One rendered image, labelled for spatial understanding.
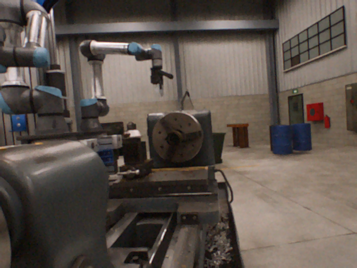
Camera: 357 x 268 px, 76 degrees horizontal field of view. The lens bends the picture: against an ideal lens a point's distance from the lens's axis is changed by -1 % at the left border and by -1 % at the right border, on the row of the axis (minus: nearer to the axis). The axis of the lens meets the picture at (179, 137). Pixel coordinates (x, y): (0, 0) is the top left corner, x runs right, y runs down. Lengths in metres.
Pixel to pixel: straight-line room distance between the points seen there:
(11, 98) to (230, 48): 12.13
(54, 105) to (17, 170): 1.02
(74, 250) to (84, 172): 0.09
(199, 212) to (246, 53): 12.60
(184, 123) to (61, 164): 1.17
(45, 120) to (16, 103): 0.14
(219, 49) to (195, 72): 1.74
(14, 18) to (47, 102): 0.40
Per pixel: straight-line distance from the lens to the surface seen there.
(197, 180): 0.80
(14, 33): 1.39
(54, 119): 1.27
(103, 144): 1.69
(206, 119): 1.57
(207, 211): 0.71
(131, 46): 1.64
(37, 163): 0.28
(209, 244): 1.24
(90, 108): 1.72
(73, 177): 0.30
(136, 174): 0.85
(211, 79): 12.21
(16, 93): 1.31
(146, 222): 0.84
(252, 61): 13.14
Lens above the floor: 1.16
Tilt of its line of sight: 3 degrees down
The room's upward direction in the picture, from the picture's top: 4 degrees counter-clockwise
